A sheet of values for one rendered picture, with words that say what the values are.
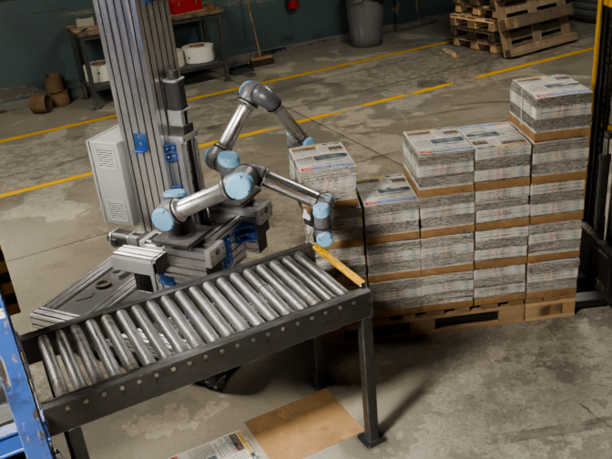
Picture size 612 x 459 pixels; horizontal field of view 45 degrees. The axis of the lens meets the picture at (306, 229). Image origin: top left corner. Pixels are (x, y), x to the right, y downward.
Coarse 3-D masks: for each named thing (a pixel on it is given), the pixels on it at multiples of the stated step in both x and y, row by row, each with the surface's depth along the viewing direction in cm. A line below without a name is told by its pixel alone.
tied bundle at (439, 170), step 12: (408, 144) 388; (408, 156) 391; (420, 156) 367; (432, 156) 367; (444, 156) 368; (456, 156) 368; (468, 156) 369; (408, 168) 396; (420, 168) 369; (432, 168) 370; (444, 168) 371; (456, 168) 372; (468, 168) 372; (420, 180) 372; (432, 180) 373; (444, 180) 373; (456, 180) 374; (468, 180) 375
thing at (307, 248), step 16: (272, 256) 342; (224, 272) 332; (240, 272) 333; (256, 272) 337; (176, 288) 323; (128, 304) 314; (144, 304) 316; (160, 304) 320; (176, 304) 323; (80, 320) 306; (96, 320) 308; (32, 336) 298; (48, 336) 301; (32, 352) 300
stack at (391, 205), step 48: (384, 192) 388; (480, 192) 379; (528, 192) 381; (336, 240) 383; (432, 240) 387; (480, 240) 391; (384, 288) 397; (432, 288) 400; (480, 288) 403; (336, 336) 408; (384, 336) 411
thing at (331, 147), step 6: (318, 144) 395; (324, 144) 394; (330, 144) 393; (336, 144) 393; (294, 150) 389; (300, 150) 388; (306, 150) 387; (312, 150) 387; (318, 150) 386; (324, 150) 386; (330, 150) 385; (336, 150) 384; (294, 156) 382; (300, 156) 382
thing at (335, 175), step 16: (320, 160) 373; (336, 160) 371; (352, 160) 370; (304, 176) 362; (320, 176) 364; (336, 176) 365; (352, 176) 367; (320, 192) 368; (336, 192) 370; (352, 192) 371
